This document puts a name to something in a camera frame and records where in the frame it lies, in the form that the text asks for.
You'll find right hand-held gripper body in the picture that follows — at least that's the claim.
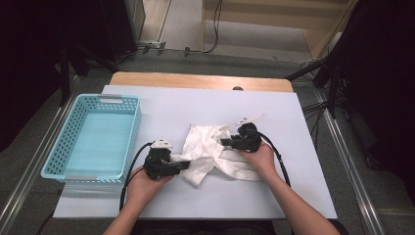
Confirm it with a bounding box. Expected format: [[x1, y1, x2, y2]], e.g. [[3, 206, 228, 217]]
[[229, 113, 267, 154]]

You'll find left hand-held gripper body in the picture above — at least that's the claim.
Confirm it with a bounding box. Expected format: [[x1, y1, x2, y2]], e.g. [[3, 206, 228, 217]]
[[142, 137, 180, 180]]

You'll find white baby romper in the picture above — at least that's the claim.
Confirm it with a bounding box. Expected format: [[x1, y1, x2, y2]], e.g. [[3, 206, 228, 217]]
[[170, 122, 262, 189]]

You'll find light blue plastic basket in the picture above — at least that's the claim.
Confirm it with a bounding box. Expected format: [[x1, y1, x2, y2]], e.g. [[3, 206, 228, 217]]
[[40, 93, 143, 184]]

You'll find person's right hand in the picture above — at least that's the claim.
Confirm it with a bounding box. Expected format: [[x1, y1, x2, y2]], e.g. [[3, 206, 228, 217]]
[[239, 141, 278, 182]]

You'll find person's left hand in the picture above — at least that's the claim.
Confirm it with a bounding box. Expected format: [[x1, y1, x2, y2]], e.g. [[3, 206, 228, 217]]
[[125, 165, 175, 211]]

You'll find white table cover board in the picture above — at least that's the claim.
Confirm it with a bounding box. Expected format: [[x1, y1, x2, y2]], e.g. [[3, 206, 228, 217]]
[[53, 85, 338, 219]]

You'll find person's dark clothing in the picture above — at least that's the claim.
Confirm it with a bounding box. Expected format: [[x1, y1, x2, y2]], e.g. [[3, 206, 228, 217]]
[[130, 219, 278, 235]]

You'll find black tripod stand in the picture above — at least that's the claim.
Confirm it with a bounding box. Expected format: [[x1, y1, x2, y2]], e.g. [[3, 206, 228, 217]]
[[285, 55, 346, 120]]

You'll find floor power strip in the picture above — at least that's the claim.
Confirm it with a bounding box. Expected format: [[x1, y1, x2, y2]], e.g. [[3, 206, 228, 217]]
[[136, 39, 167, 55]]

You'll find light wooden step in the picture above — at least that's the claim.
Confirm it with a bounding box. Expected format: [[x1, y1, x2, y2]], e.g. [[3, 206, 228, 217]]
[[202, 0, 358, 60]]

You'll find black cabinet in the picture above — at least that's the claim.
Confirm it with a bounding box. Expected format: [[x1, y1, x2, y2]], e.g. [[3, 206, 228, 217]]
[[101, 0, 146, 62]]

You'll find black curtain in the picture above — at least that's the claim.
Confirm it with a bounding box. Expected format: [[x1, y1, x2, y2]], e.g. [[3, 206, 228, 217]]
[[336, 0, 415, 204], [0, 0, 109, 153]]

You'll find left hand-held gripper black cable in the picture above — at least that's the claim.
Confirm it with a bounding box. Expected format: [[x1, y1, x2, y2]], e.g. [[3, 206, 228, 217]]
[[118, 141, 155, 212]]

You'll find hand-held gripper black cable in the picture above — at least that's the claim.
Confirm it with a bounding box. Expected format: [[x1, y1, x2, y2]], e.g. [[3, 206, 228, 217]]
[[258, 131, 292, 188], [118, 141, 155, 212]]

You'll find right hand-held gripper black cable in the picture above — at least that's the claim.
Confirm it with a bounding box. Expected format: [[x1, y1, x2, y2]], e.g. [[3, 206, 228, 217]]
[[258, 131, 292, 188]]

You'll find black cable bundle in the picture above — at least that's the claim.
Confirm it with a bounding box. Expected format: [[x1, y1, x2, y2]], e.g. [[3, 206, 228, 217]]
[[301, 101, 329, 145]]

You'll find aluminium floor rail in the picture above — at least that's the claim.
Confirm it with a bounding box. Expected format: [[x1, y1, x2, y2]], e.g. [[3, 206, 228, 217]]
[[314, 89, 388, 235], [0, 76, 81, 234]]

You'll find black floor cable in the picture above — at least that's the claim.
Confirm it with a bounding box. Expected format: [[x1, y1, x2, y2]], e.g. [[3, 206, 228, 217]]
[[187, 0, 223, 55]]

